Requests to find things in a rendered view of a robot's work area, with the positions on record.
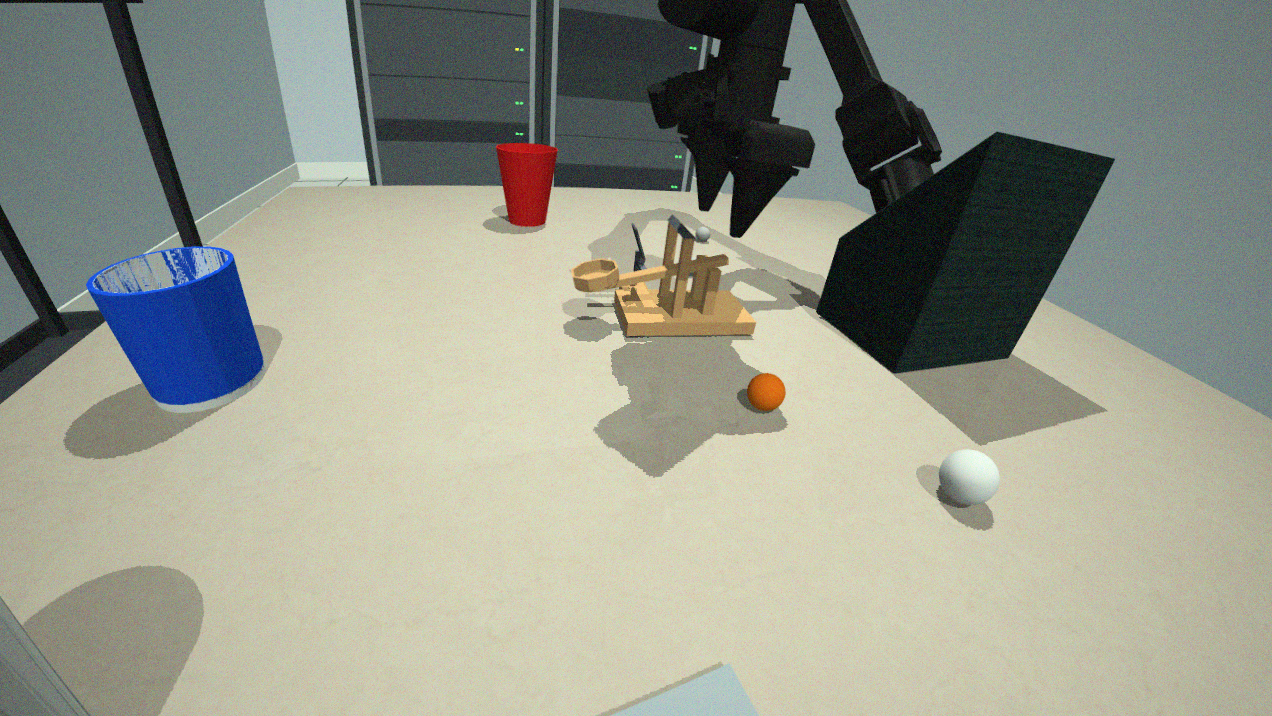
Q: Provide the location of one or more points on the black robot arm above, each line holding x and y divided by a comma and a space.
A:
876, 120

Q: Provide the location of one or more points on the wooden toy catapult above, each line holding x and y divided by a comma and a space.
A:
703, 310

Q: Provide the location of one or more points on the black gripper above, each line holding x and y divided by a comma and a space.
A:
766, 150

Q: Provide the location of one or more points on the white ball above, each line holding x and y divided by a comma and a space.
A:
969, 477

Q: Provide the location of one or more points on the red plastic cup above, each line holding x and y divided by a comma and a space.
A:
527, 173

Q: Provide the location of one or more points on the blue mug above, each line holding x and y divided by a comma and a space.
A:
181, 317

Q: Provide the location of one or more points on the orange ball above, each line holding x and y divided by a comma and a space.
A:
766, 392

